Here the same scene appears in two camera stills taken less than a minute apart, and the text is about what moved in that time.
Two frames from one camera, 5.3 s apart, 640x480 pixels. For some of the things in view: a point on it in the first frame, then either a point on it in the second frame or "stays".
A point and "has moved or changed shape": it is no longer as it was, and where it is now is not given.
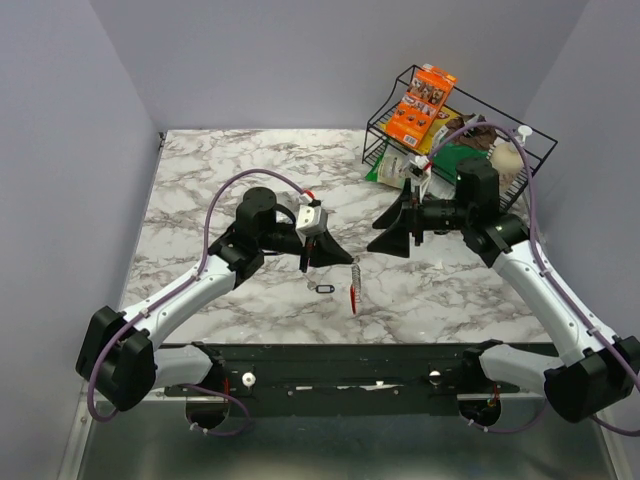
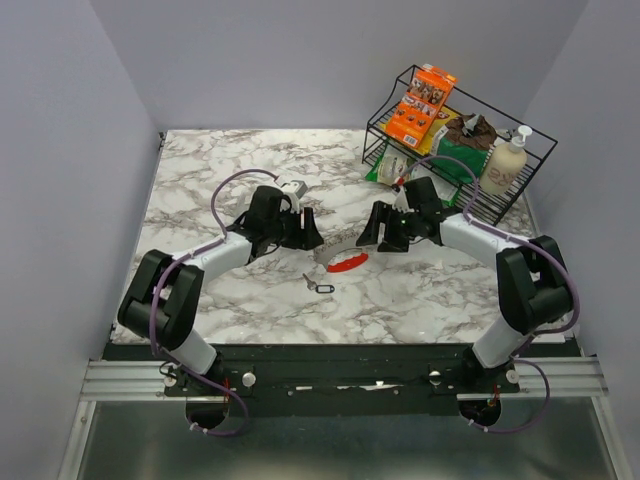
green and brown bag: [468, 143] stays
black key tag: [325, 288] stays
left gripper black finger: [327, 251] → [312, 237]
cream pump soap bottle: [507, 159] stays
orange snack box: [420, 105] stays
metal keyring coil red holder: [355, 285] has moved or changed shape
